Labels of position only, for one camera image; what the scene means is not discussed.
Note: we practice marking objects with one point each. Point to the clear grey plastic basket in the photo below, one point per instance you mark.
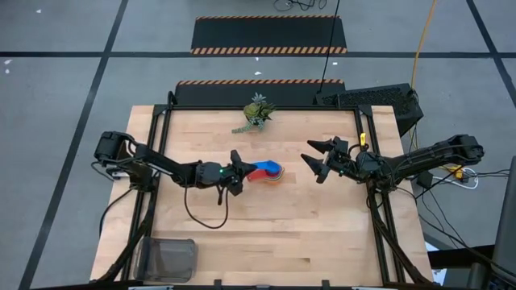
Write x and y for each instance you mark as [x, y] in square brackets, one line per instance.
[165, 259]

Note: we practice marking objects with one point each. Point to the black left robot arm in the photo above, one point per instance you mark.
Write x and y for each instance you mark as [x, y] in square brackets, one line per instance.
[161, 163]

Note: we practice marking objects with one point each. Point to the potted succulent plant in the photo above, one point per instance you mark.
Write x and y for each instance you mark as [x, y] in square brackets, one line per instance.
[256, 113]

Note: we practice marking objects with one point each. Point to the yellow power plug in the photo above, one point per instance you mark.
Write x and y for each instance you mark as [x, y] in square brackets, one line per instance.
[457, 172]

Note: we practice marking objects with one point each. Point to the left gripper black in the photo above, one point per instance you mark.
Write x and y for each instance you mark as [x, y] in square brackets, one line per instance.
[211, 175]

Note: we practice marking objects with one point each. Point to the dark grey panel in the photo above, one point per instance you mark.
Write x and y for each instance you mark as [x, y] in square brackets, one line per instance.
[506, 221]

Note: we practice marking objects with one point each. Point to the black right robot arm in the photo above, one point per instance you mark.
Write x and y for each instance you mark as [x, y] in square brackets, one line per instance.
[423, 159]

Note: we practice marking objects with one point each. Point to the blue measuring cup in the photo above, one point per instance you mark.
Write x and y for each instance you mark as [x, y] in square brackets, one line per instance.
[268, 167]

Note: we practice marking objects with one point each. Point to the red measuring cup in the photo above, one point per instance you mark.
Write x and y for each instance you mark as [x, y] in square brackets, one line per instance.
[258, 176]

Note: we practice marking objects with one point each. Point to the orange measuring cup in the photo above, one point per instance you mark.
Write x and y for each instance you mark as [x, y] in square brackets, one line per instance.
[274, 182]

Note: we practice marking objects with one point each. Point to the black aluminium table frame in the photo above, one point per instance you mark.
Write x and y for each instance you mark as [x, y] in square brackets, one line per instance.
[262, 108]

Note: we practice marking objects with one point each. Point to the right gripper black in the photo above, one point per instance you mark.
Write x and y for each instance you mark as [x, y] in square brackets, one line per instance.
[344, 163]

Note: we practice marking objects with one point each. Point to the black perforated computer tower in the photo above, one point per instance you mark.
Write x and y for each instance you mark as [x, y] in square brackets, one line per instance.
[371, 100]

